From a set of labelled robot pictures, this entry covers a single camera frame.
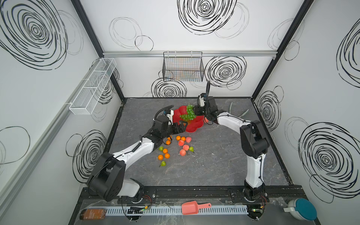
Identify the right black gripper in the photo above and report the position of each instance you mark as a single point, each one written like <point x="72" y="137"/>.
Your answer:
<point x="199" y="110"/>

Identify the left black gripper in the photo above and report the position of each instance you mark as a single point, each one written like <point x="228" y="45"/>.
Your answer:
<point x="181" y="129"/>

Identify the red flower-shaped bowl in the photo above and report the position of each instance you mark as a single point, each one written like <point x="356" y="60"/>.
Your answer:
<point x="192" y="125"/>

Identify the green grape bunch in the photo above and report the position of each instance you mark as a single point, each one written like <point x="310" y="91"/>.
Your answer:
<point x="189" y="115"/>

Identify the pink peach bottom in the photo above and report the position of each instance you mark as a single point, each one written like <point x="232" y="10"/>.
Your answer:
<point x="183" y="152"/>

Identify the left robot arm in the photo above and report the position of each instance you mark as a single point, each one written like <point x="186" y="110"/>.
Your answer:
<point x="107" y="178"/>

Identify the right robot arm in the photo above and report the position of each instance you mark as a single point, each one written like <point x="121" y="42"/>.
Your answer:
<point x="254" y="142"/>

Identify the pink peach top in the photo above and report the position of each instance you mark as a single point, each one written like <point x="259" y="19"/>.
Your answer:
<point x="188" y="139"/>

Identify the metal tongs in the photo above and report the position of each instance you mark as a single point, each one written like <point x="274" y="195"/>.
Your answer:
<point x="233" y="109"/>

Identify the pink plastic scoop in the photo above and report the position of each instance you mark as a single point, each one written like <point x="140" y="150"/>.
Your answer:
<point x="191" y="208"/>

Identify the teal and white container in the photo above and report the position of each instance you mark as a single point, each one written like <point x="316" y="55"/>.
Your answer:
<point x="301" y="209"/>

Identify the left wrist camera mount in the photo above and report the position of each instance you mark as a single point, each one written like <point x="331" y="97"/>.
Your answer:
<point x="169" y="114"/>

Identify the black wire basket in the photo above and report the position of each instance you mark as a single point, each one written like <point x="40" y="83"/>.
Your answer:
<point x="185" y="66"/>

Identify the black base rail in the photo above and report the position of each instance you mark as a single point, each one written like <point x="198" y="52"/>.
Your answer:
<point x="235" y="194"/>

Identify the white slotted cable duct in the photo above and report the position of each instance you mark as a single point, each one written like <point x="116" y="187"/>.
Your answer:
<point x="173" y="210"/>

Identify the white mesh wall shelf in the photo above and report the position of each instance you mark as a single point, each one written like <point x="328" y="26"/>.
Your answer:
<point x="94" y="86"/>

